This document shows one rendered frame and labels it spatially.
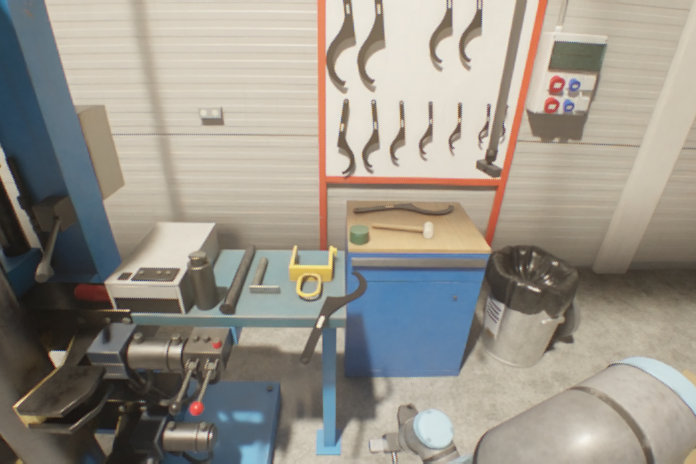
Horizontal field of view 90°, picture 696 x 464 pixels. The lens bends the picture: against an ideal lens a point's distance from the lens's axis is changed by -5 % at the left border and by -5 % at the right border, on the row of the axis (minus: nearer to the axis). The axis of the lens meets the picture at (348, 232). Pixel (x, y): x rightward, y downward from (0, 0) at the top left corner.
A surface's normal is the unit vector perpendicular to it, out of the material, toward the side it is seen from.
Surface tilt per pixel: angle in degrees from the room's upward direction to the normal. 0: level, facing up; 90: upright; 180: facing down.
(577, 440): 30
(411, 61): 90
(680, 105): 90
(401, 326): 90
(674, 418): 35
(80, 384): 0
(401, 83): 90
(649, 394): 5
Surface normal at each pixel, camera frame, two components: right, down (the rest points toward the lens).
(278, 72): 0.02, 0.49
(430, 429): 0.15, -0.67
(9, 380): 0.74, 0.34
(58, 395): 0.03, -0.87
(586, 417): -0.28, -0.83
